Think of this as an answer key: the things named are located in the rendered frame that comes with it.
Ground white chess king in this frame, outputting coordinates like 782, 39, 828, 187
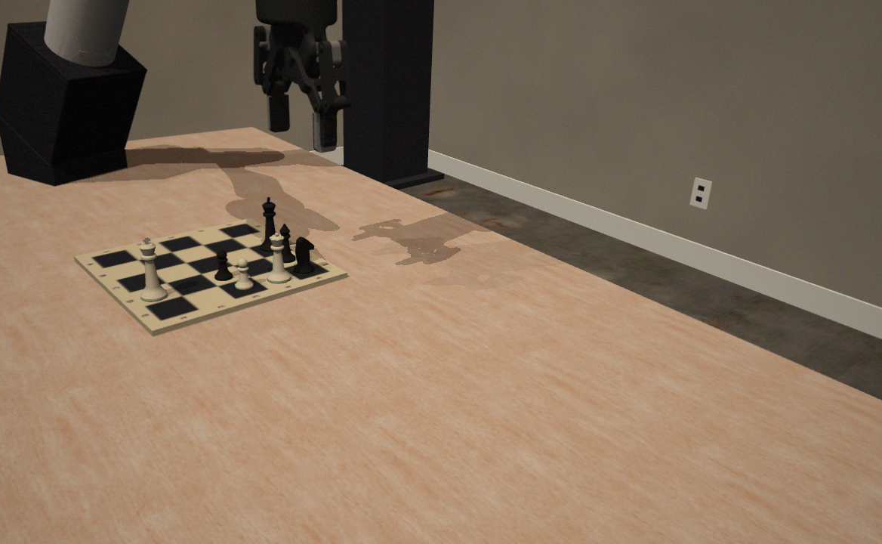
139, 236, 168, 302

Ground white pawn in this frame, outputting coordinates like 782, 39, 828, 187
235, 258, 254, 290

